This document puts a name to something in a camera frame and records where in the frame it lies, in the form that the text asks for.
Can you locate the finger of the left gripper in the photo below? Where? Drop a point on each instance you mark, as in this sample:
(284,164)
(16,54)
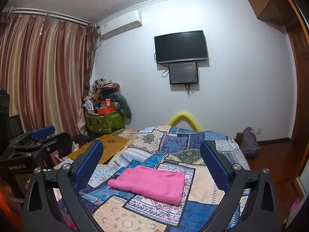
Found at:
(43,132)

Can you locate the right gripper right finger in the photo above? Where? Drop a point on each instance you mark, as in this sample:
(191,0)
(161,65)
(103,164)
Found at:
(250,202)

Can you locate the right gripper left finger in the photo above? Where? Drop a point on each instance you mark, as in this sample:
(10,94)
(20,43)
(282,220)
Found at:
(41,210)

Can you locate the pink knit sweater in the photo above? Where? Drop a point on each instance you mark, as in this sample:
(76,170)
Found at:
(161,185)

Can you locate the dark blue backpack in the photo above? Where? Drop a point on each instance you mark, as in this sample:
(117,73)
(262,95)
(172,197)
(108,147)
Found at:
(249,145)

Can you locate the striped pink curtain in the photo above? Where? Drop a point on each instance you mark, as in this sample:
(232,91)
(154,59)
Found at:
(46,66)

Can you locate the green storage box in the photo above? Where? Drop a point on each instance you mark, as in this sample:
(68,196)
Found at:
(106,123)

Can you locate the clutter pile on box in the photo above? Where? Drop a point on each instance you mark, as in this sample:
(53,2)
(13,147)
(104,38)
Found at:
(106,94)

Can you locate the blue patchwork bedspread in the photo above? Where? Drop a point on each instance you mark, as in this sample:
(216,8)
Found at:
(165,148)

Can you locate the yellow foam arch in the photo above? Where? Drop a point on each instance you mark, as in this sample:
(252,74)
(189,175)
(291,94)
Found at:
(188,118)

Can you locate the white air conditioner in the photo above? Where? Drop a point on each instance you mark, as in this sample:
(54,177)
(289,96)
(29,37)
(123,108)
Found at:
(121,24)

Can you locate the wooden upper cabinet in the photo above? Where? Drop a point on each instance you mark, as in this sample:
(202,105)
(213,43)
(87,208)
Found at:
(278,12)

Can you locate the wooden bed frame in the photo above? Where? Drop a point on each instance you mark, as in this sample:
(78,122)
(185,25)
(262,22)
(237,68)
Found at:
(239,139)

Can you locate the white wall socket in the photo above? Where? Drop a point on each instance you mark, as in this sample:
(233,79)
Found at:
(259,130)

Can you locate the small black wall monitor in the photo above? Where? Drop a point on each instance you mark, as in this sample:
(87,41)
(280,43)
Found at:
(183,73)

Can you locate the wall mounted black television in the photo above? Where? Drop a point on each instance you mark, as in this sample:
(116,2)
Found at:
(181,46)

